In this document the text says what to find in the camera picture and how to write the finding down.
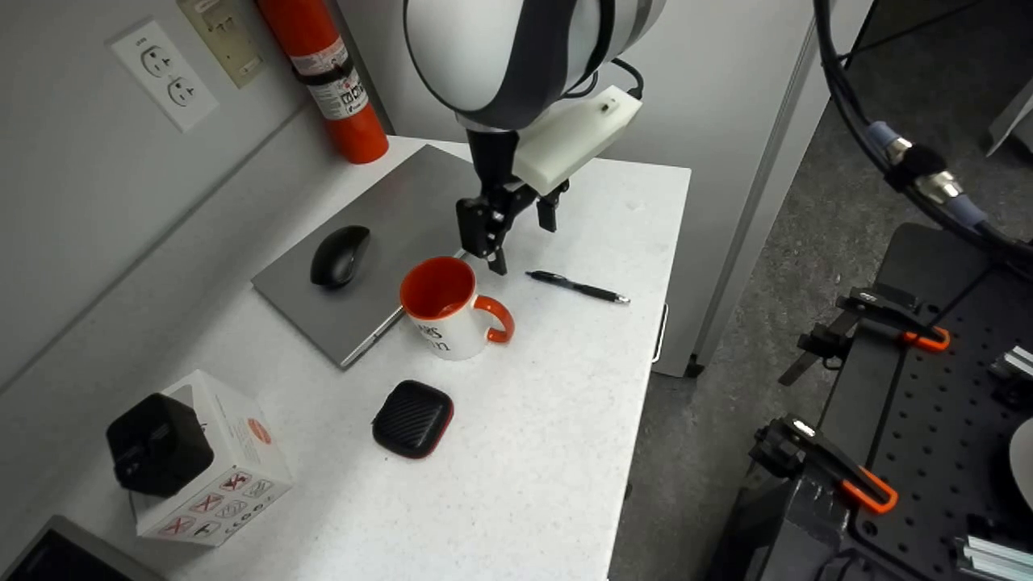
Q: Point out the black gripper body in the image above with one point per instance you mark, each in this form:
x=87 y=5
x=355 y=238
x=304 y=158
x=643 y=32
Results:
x=492 y=163

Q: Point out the black pen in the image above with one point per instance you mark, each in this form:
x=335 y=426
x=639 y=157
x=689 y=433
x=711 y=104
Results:
x=577 y=286

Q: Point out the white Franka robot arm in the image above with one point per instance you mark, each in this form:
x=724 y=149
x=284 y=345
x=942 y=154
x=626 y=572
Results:
x=486 y=53

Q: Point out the grey closed laptop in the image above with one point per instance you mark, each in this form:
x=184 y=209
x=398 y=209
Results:
x=409 y=205

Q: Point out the white mug orange interior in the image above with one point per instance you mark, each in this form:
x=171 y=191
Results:
x=453 y=333

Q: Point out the black computer mouse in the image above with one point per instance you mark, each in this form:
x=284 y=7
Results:
x=340 y=255

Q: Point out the red fire extinguisher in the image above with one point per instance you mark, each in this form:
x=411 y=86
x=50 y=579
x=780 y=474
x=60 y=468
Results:
x=345 y=109

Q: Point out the black earbuds case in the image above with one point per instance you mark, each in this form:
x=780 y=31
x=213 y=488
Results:
x=411 y=418

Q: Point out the white cardboard box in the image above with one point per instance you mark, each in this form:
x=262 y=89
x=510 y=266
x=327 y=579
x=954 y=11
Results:
x=231 y=478

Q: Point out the black cube device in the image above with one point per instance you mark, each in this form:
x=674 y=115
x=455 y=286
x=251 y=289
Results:
x=157 y=443

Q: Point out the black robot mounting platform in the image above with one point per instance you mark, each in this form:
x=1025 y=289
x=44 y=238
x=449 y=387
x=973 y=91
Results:
x=936 y=429

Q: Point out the black cooktop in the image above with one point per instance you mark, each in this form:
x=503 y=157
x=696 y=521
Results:
x=52 y=559

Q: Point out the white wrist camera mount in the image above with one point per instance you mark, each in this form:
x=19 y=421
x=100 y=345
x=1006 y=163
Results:
x=571 y=132

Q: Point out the beige wall plate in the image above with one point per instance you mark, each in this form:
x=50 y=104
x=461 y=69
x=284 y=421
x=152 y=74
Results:
x=221 y=38

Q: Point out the white wall outlet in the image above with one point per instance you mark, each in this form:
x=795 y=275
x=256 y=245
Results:
x=162 y=74

